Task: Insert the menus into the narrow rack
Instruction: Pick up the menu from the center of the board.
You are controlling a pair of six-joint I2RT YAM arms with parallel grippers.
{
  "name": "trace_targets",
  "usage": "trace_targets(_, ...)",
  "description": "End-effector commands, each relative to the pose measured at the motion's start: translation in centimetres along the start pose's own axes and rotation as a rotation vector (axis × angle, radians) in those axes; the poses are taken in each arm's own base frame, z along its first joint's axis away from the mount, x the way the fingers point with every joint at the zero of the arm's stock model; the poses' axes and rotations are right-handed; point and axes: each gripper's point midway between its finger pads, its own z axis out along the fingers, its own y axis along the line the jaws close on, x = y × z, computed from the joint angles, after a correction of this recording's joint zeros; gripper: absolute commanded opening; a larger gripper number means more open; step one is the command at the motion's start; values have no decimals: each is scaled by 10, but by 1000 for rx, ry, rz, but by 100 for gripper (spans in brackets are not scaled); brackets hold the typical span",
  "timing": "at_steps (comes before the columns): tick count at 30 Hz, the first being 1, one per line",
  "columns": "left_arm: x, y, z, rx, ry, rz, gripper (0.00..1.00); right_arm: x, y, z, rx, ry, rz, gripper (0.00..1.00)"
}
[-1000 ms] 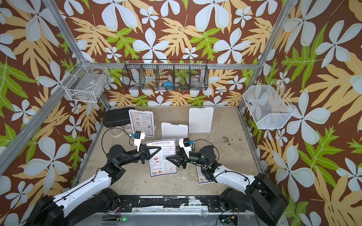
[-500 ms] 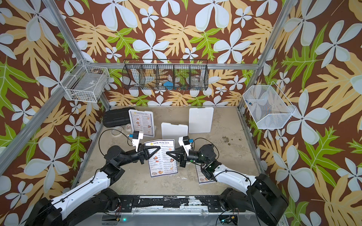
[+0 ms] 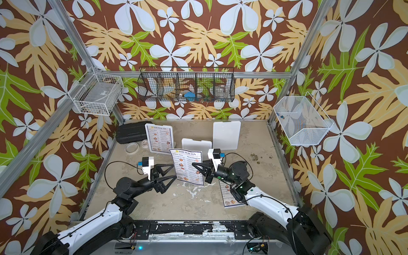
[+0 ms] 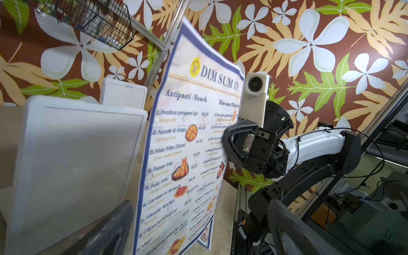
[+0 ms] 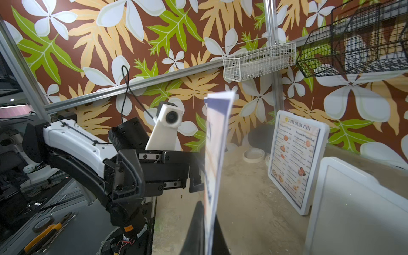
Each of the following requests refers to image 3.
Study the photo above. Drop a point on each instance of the blue object in basket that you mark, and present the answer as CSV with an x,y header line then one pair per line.
x,y
190,96

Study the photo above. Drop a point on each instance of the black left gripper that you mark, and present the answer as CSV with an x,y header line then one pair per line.
x,y
157,183

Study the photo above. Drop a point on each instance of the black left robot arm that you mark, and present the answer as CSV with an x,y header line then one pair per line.
x,y
111,223

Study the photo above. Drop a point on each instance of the white mesh basket right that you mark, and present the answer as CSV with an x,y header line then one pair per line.
x,y
303,120

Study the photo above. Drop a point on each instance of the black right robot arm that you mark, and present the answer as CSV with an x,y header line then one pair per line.
x,y
298,227

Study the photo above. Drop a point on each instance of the white wire basket left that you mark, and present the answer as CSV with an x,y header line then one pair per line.
x,y
96,92

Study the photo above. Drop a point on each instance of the dim sum menu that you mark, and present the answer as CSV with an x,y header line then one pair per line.
x,y
185,171
228,200
159,138

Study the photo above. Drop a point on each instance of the white menu holder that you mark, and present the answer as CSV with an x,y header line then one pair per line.
x,y
159,138
197,146
226,135

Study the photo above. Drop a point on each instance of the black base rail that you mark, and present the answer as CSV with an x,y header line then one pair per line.
x,y
143,230

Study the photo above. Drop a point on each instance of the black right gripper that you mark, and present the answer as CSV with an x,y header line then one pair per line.
x,y
210,173

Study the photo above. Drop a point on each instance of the black plastic case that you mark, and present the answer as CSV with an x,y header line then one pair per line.
x,y
132,132

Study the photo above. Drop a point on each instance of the black wire basket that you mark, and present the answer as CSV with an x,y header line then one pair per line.
x,y
210,84

